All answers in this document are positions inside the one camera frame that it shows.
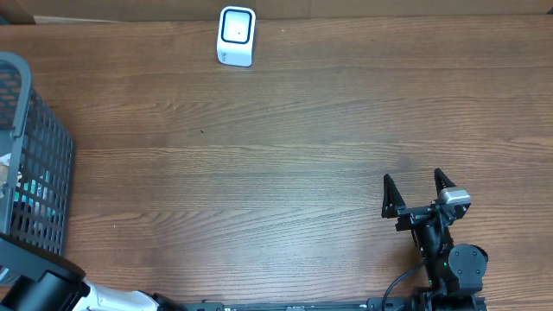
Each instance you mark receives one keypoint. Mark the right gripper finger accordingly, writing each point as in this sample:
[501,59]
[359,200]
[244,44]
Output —
[441,180]
[393,201]

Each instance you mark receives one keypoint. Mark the grey plastic mesh basket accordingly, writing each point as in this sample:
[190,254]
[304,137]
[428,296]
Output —
[37,158]

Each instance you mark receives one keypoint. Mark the white barcode scanner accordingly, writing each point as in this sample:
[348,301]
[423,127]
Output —
[236,34]

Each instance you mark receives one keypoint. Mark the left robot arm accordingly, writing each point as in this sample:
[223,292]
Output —
[49,282]

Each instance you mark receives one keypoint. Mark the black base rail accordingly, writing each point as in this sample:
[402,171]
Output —
[372,304]

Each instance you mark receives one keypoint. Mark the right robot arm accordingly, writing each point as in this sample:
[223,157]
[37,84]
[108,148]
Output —
[455,271]

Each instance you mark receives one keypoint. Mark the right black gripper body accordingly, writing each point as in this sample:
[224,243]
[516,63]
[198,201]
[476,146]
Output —
[411,217]

